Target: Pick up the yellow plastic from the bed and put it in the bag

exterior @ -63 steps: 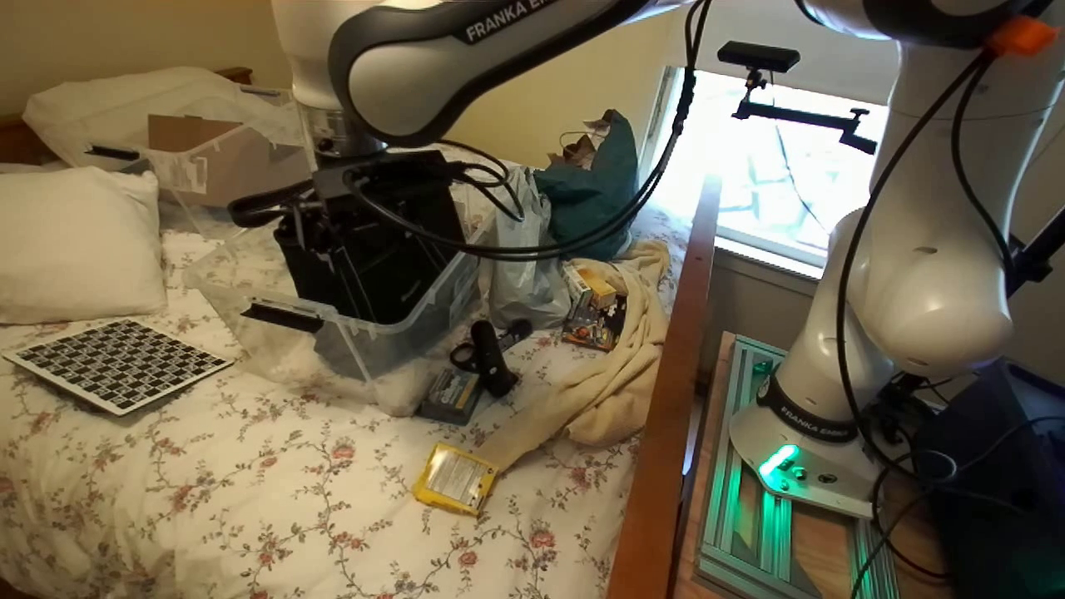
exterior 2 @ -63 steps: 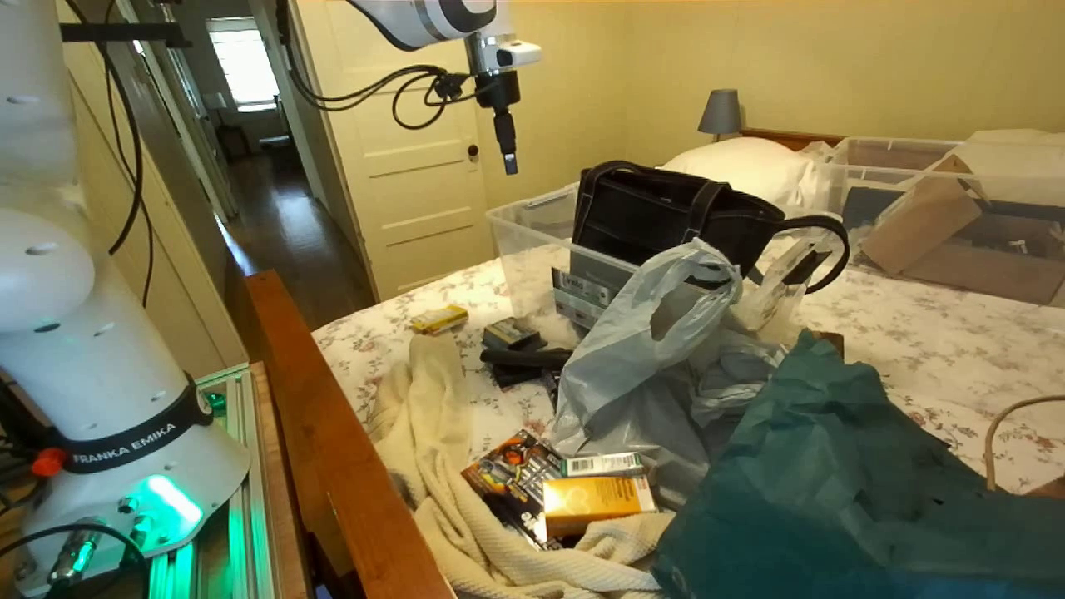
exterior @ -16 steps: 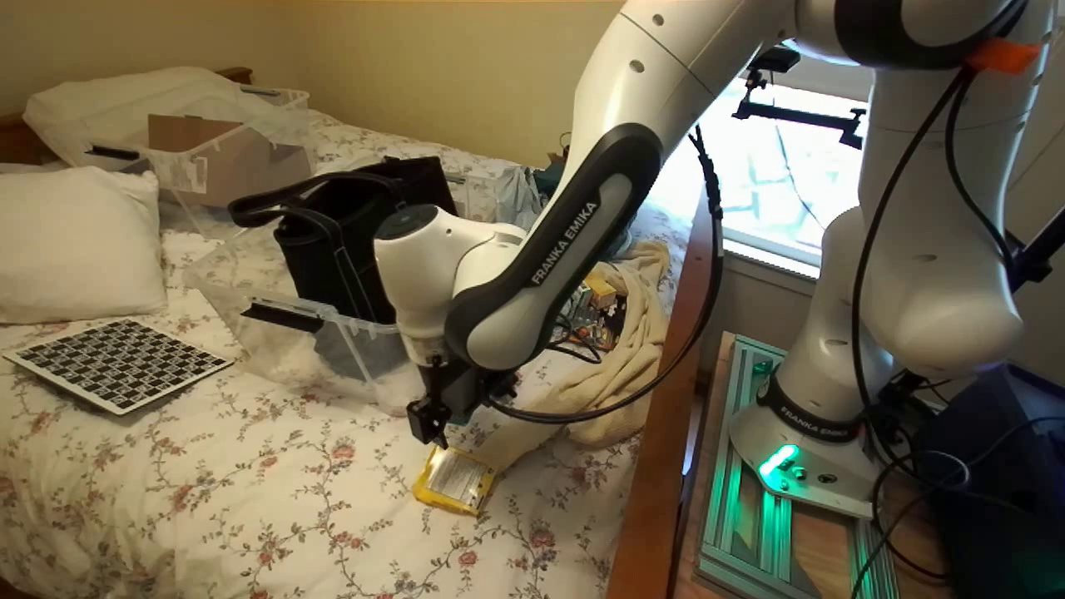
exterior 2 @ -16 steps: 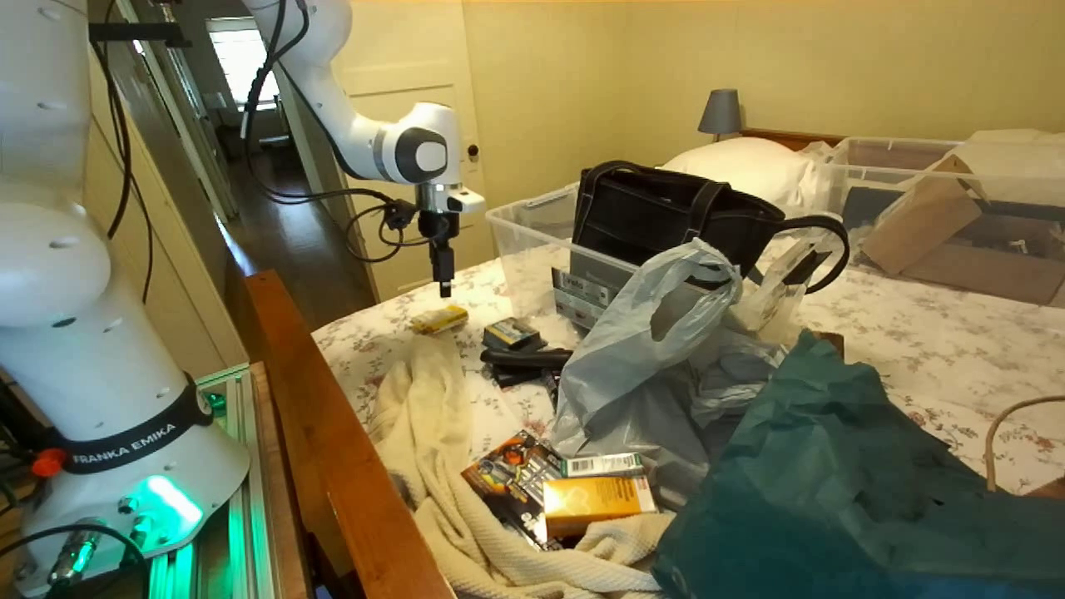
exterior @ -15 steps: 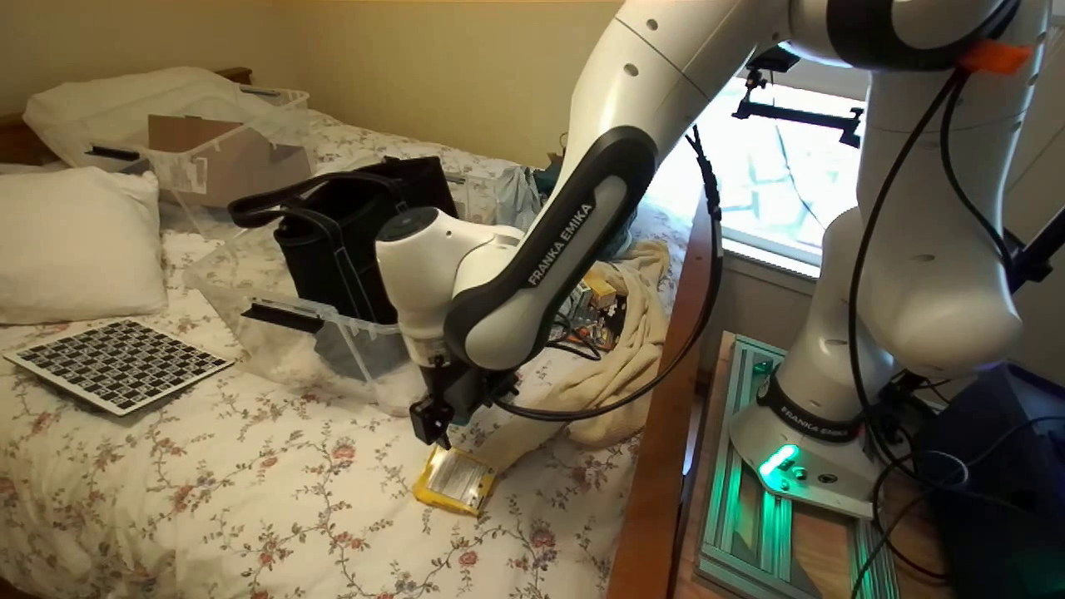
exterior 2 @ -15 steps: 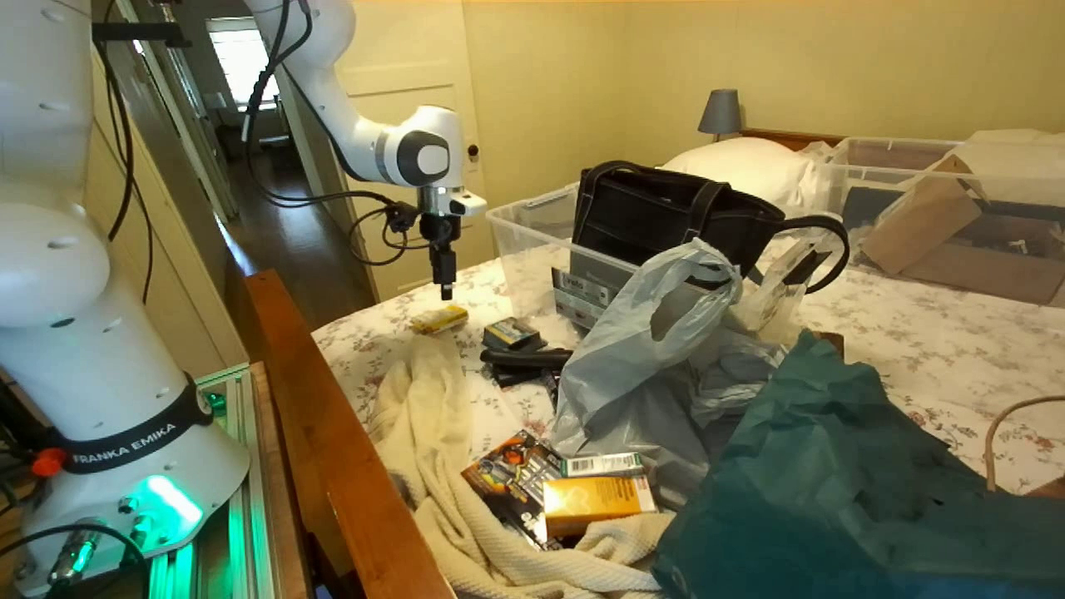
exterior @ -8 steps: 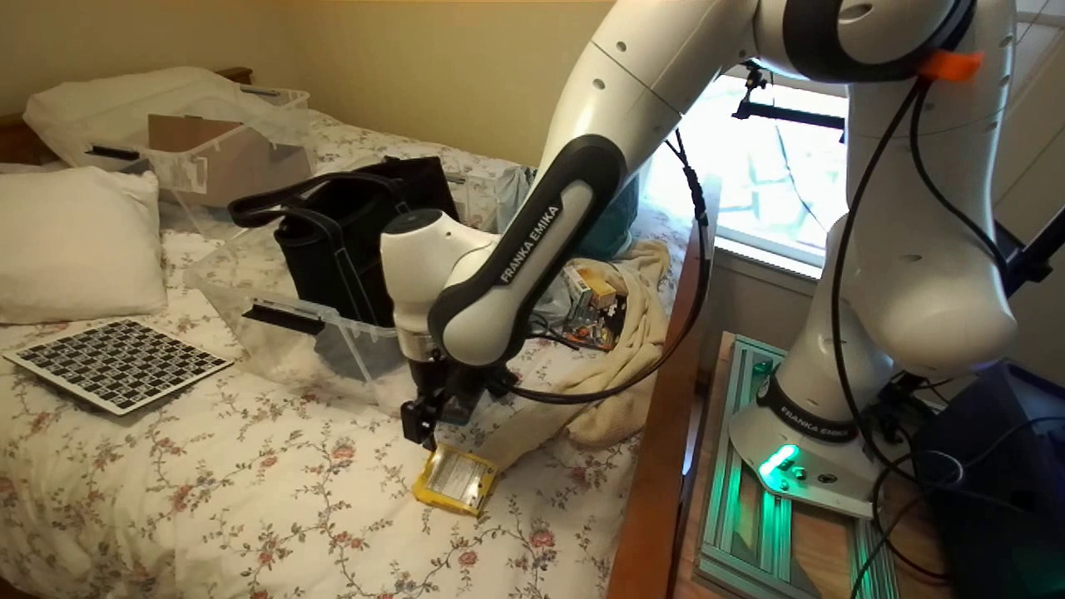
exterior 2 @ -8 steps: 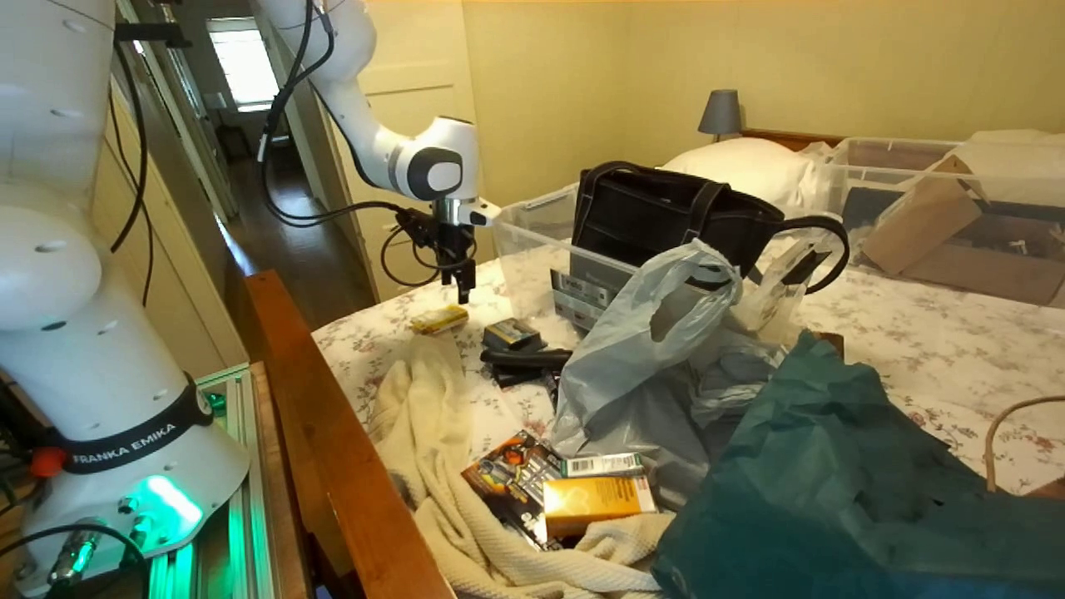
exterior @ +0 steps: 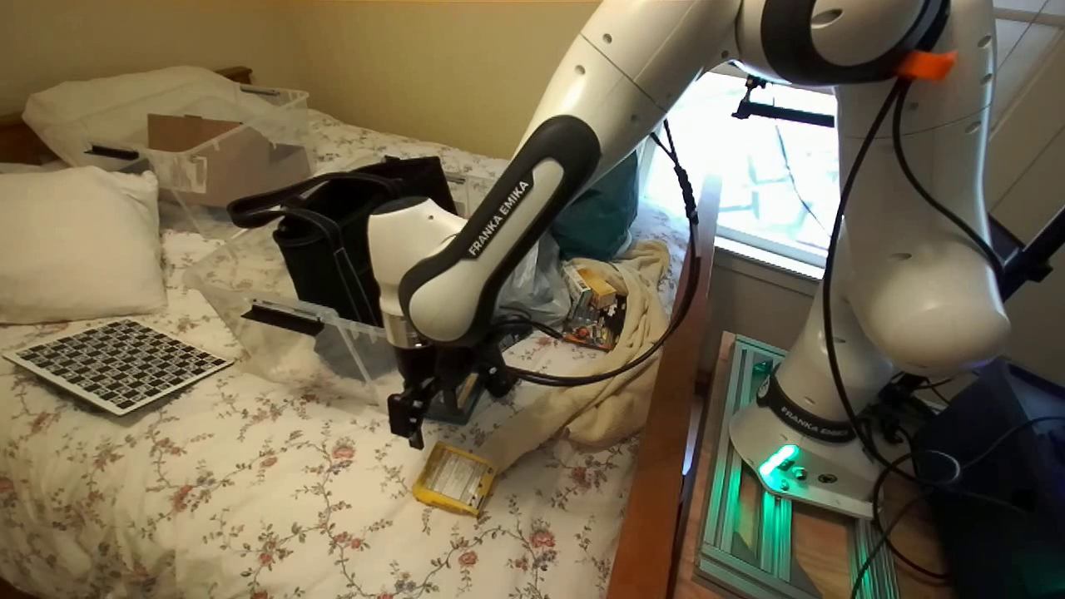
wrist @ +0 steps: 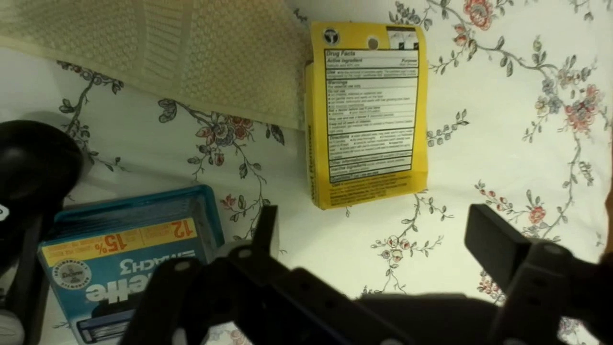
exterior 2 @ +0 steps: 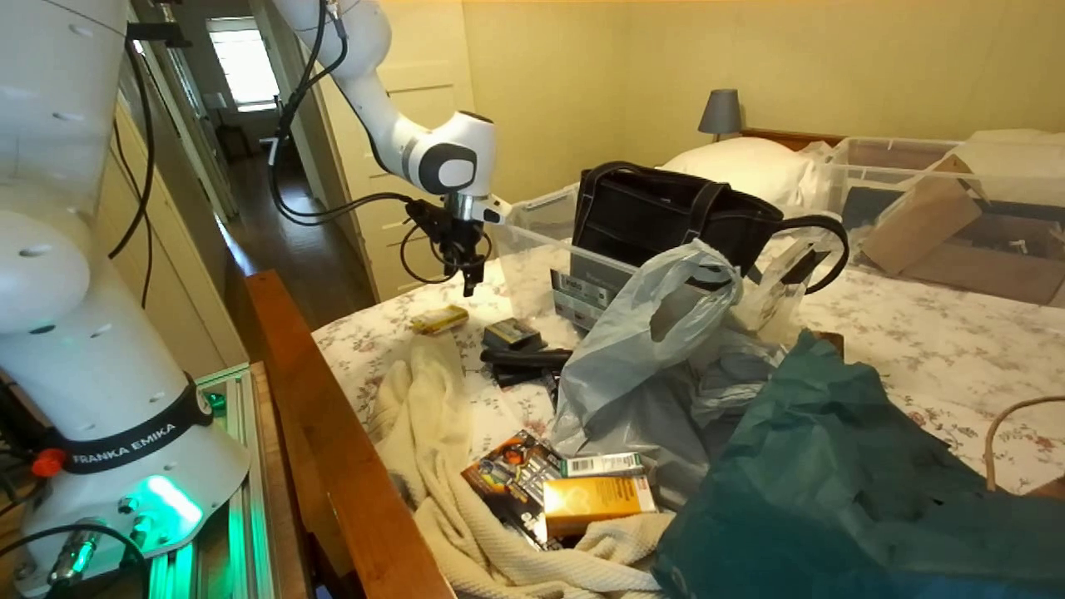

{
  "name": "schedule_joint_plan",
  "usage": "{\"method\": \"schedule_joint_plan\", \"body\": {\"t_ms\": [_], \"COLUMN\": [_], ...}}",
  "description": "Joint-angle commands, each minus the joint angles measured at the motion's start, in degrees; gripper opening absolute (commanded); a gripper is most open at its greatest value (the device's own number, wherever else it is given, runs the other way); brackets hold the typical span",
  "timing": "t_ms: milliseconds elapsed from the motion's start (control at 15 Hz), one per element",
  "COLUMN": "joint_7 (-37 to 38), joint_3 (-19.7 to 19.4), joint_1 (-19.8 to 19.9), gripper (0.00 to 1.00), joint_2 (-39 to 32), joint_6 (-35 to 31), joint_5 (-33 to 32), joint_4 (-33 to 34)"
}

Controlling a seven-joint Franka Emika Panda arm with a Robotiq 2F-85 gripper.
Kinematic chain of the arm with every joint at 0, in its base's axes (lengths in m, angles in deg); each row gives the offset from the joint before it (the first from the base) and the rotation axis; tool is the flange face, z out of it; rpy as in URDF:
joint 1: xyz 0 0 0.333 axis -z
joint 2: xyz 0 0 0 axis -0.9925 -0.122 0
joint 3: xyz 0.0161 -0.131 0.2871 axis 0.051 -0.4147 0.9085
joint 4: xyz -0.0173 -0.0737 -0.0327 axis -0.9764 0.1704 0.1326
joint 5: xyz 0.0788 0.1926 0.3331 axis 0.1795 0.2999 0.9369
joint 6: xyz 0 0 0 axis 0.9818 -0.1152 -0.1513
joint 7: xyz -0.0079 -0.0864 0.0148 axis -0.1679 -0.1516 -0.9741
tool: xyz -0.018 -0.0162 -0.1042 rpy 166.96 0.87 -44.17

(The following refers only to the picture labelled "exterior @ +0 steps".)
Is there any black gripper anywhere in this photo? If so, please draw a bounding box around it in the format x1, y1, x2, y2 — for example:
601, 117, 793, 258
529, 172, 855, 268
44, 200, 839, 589
386, 337, 519, 452

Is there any yellow plastic package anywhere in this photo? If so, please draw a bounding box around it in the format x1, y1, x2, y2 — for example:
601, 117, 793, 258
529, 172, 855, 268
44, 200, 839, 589
410, 443, 499, 519

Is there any grey plastic shopping bag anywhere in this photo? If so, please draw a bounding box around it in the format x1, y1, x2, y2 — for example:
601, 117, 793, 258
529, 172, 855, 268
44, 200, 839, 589
519, 229, 575, 327

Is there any wooden bed footboard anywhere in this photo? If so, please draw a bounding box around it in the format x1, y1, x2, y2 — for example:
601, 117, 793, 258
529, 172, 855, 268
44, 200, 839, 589
605, 176, 724, 599

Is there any teal fabric bag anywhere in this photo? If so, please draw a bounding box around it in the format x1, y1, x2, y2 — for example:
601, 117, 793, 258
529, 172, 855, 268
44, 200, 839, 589
549, 152, 647, 264

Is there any colourful snack packet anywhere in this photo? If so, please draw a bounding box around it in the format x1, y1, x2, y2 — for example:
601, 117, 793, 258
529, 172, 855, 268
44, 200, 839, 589
559, 288, 627, 353

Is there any floral bedspread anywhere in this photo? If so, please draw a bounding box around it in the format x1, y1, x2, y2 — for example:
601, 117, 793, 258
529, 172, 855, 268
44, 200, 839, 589
0, 102, 670, 599

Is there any brown cardboard box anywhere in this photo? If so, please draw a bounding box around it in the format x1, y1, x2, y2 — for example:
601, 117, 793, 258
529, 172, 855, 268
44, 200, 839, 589
146, 109, 312, 214

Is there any checkerboard calibration board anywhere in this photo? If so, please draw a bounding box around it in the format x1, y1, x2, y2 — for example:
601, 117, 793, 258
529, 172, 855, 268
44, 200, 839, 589
3, 288, 246, 418

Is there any clear bin holding cardboard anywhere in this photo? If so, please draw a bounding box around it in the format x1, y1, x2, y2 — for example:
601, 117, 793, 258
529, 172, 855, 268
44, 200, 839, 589
80, 81, 319, 214

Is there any white pillow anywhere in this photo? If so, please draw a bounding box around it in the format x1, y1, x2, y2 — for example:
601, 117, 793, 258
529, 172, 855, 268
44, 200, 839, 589
0, 164, 171, 327

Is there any bright window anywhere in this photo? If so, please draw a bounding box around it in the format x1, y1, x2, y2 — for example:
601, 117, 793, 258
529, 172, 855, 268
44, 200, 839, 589
652, 69, 844, 268

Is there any white plastic sheet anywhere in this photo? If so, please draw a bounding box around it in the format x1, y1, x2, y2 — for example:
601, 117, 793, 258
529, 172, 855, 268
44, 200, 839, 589
21, 64, 268, 169

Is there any dark blue bulky object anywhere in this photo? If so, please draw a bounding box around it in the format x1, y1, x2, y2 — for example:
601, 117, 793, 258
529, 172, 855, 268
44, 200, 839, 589
919, 359, 1065, 599

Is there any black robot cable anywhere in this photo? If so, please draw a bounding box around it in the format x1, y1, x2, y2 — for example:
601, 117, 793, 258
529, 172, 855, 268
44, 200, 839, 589
486, 118, 713, 392

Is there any aluminium base frame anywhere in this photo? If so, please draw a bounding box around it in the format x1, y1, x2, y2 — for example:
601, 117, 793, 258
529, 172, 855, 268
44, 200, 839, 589
697, 328, 902, 599

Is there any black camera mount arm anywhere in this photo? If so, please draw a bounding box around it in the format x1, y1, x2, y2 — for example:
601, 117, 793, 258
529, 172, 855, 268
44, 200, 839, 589
728, 73, 1065, 302

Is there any orange cable clip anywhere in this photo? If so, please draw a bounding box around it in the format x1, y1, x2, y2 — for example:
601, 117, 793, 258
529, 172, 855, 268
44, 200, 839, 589
895, 47, 958, 82

